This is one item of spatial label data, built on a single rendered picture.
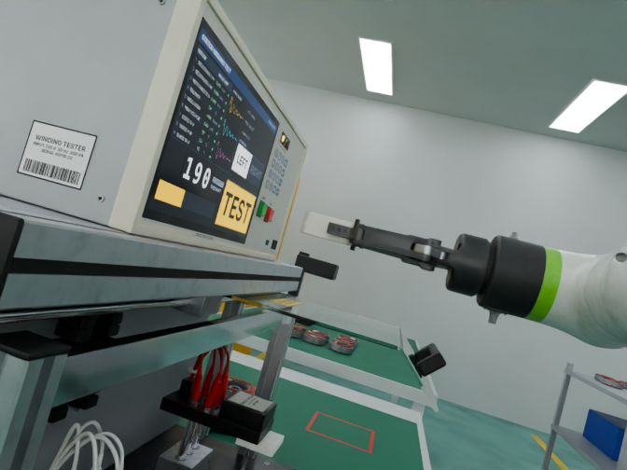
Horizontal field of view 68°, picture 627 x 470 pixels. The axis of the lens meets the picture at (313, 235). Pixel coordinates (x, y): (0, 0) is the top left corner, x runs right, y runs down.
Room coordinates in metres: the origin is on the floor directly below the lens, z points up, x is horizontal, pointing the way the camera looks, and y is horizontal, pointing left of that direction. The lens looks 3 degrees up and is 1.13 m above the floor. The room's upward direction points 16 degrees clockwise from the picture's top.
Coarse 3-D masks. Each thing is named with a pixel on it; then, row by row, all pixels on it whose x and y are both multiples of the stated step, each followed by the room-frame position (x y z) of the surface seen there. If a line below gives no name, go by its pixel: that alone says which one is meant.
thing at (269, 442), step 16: (176, 400) 0.65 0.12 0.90; (224, 400) 0.64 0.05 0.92; (240, 400) 0.65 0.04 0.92; (256, 400) 0.67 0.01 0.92; (192, 416) 0.64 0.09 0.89; (208, 416) 0.64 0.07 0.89; (224, 416) 0.64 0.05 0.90; (240, 416) 0.63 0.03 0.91; (256, 416) 0.63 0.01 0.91; (272, 416) 0.68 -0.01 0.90; (192, 432) 0.67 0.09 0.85; (224, 432) 0.63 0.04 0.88; (240, 432) 0.63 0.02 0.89; (256, 432) 0.63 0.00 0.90; (272, 432) 0.68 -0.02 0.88; (256, 448) 0.63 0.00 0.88; (272, 448) 0.63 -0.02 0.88
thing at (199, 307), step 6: (192, 300) 0.60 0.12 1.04; (198, 300) 0.60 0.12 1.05; (204, 300) 0.59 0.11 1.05; (210, 300) 0.61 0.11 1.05; (216, 300) 0.64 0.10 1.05; (180, 306) 0.60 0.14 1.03; (186, 306) 0.60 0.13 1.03; (192, 306) 0.60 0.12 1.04; (198, 306) 0.59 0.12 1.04; (204, 306) 0.60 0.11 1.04; (210, 306) 0.62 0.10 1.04; (216, 306) 0.64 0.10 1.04; (192, 312) 0.60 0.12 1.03; (198, 312) 0.59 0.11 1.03; (204, 312) 0.61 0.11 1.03; (210, 312) 0.63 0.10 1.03; (216, 312) 0.65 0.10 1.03
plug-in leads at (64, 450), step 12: (72, 432) 0.42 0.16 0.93; (84, 432) 0.42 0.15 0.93; (108, 432) 0.45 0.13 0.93; (72, 444) 0.42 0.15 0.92; (84, 444) 0.44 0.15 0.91; (108, 444) 0.43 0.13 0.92; (120, 444) 0.45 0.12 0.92; (60, 456) 0.43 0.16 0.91; (96, 456) 0.41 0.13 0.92; (120, 456) 0.45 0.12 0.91; (72, 468) 0.42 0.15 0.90; (96, 468) 0.41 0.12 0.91; (120, 468) 0.45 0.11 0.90
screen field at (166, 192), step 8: (160, 184) 0.38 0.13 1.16; (168, 184) 0.39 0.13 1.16; (160, 192) 0.38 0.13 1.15; (168, 192) 0.39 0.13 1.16; (176, 192) 0.41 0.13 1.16; (184, 192) 0.42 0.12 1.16; (168, 200) 0.40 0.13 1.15; (176, 200) 0.41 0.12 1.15; (184, 200) 0.42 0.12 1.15; (192, 200) 0.44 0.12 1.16; (200, 200) 0.45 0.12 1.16; (208, 200) 0.47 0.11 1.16; (184, 208) 0.43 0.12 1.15; (192, 208) 0.44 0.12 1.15; (200, 208) 0.46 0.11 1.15; (208, 208) 0.48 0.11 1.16; (208, 216) 0.48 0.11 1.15
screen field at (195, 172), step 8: (192, 160) 0.42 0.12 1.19; (184, 168) 0.41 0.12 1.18; (192, 168) 0.42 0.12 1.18; (200, 168) 0.43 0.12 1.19; (208, 168) 0.45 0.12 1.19; (184, 176) 0.41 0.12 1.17; (192, 176) 0.43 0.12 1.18; (200, 176) 0.44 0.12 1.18; (208, 176) 0.46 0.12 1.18; (192, 184) 0.43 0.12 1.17; (200, 184) 0.44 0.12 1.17; (208, 184) 0.46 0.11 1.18
